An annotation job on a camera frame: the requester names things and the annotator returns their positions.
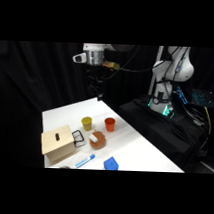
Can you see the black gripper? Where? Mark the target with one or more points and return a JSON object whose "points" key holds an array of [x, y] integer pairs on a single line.
{"points": [[94, 71]]}

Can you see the blue cube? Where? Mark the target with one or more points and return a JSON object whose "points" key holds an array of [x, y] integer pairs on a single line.
{"points": [[111, 163]]}

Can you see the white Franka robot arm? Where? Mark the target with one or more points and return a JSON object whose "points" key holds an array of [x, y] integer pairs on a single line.
{"points": [[179, 65]]}

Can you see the yellow plastic cup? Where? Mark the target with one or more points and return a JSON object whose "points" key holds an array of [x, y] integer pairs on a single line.
{"points": [[86, 123]]}

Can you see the orange plastic cup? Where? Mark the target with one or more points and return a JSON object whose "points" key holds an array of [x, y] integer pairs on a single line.
{"points": [[109, 124]]}

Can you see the white small block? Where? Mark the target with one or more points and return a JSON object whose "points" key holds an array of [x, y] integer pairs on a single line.
{"points": [[93, 138]]}

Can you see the clear black-rimmed container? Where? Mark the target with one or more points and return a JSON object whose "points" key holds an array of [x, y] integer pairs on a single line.
{"points": [[78, 138]]}

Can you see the wooden box with slot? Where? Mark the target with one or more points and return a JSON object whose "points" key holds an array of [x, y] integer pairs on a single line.
{"points": [[58, 143]]}

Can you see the blue white marker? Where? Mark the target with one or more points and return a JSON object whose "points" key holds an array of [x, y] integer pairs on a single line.
{"points": [[84, 161]]}

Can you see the black robot stand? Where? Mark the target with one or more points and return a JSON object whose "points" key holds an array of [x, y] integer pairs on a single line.
{"points": [[167, 137]]}

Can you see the keyboard with blue backlight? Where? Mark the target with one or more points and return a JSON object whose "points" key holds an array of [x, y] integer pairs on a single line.
{"points": [[203, 97]]}

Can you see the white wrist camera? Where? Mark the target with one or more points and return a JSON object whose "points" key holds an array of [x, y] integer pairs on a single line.
{"points": [[80, 57]]}

